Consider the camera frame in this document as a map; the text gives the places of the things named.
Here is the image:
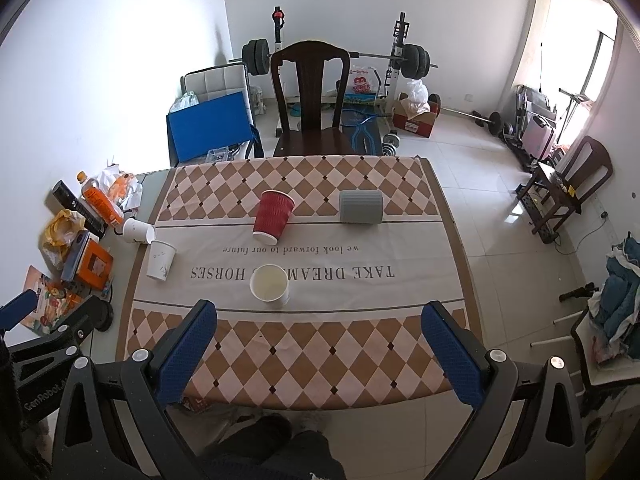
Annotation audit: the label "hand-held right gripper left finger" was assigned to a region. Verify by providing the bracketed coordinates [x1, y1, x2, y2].
[50, 299, 218, 480]

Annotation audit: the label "pink suitcase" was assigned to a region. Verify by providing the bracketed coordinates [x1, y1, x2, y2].
[521, 115, 556, 158]

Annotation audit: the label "brown diamond pattern tablecloth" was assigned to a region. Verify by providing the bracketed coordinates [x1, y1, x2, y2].
[116, 155, 483, 411]

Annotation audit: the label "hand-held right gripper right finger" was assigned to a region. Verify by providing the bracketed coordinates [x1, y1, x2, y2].
[421, 301, 587, 480]

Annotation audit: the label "white paper cup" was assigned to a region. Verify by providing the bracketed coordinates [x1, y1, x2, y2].
[249, 264, 291, 307]
[122, 217, 157, 246]
[146, 240, 177, 282]

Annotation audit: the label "crumpled white orange wrappers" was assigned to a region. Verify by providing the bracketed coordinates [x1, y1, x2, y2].
[95, 162, 143, 211]

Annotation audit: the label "white padded chair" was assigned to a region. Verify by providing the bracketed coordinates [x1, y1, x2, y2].
[181, 65, 251, 111]

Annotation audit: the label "red ribbed paper cup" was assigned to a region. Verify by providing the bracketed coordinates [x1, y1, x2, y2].
[252, 190, 296, 247]

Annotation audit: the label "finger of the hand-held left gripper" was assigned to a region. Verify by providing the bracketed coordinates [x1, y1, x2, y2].
[7, 296, 116, 367]
[0, 290, 40, 332]

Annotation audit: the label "barbell with black plates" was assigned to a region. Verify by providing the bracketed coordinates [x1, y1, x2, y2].
[229, 38, 440, 80]
[440, 107, 503, 136]

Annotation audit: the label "grey ribbed cup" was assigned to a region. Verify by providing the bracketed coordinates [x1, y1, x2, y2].
[339, 189, 385, 224]

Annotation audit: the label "white barbell rack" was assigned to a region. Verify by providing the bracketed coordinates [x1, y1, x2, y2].
[270, 6, 413, 136]

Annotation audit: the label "long black box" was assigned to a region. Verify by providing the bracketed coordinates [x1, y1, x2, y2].
[52, 180, 108, 238]

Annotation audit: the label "black handle tool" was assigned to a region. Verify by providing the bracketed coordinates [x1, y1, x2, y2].
[559, 284, 598, 302]

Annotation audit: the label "cardboard box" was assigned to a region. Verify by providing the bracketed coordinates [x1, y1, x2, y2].
[391, 92, 442, 138]

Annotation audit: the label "grey folded frame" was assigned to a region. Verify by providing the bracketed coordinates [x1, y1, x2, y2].
[510, 85, 556, 126]

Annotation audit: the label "dark floor power strip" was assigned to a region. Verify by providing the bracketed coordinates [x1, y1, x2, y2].
[518, 187, 561, 246]

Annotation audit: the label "red white plastic bag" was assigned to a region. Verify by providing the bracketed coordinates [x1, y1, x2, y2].
[345, 66, 381, 106]

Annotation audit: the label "orange box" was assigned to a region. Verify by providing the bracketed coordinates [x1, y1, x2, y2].
[62, 232, 115, 291]

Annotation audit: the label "blue black exercise equipment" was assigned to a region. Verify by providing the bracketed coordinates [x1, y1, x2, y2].
[342, 107, 388, 156]

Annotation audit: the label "dark wooden chair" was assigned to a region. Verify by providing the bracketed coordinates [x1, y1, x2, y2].
[517, 135, 614, 246]
[270, 41, 351, 158]

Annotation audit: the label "pile of blue clothes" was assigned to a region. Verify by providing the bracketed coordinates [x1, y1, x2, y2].
[587, 237, 640, 361]

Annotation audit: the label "blue board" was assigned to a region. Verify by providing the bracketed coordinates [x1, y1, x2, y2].
[166, 91, 255, 167]

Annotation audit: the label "orange drink bottle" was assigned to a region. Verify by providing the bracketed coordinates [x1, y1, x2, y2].
[76, 171, 125, 227]

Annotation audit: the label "yellow plastic bag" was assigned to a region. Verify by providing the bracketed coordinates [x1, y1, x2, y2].
[40, 208, 88, 266]

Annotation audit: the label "colourful picture book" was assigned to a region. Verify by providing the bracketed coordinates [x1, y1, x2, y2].
[22, 265, 86, 336]

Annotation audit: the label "clear plastic bag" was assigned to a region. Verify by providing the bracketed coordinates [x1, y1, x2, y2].
[170, 91, 201, 113]

